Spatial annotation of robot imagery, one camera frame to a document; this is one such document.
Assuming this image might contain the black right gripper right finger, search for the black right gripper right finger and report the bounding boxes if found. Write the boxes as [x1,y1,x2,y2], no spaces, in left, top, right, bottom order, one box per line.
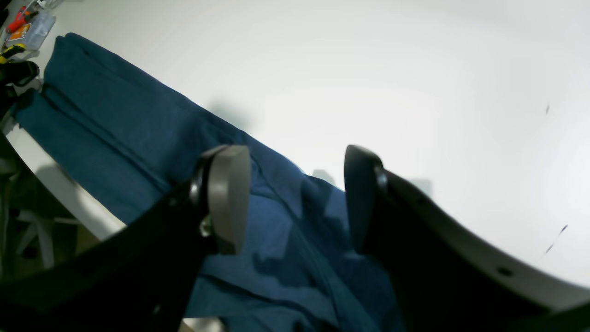
[345,145,590,332]

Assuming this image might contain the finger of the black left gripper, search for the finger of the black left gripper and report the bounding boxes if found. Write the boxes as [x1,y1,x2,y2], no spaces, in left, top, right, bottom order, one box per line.
[0,61,40,87]

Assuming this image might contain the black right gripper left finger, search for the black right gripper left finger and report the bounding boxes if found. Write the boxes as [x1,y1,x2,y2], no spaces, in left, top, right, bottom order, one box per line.
[1,145,251,332]

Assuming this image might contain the dark blue T-shirt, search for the dark blue T-shirt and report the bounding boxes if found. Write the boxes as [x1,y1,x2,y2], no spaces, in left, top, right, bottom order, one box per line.
[12,32,406,332]

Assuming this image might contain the clear plastic parts box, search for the clear plastic parts box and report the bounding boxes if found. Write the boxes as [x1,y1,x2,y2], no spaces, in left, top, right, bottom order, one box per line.
[6,11,56,51]

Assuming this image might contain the red handled screwdriver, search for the red handled screwdriver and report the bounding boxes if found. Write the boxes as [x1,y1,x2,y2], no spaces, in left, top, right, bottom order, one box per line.
[4,0,38,34]

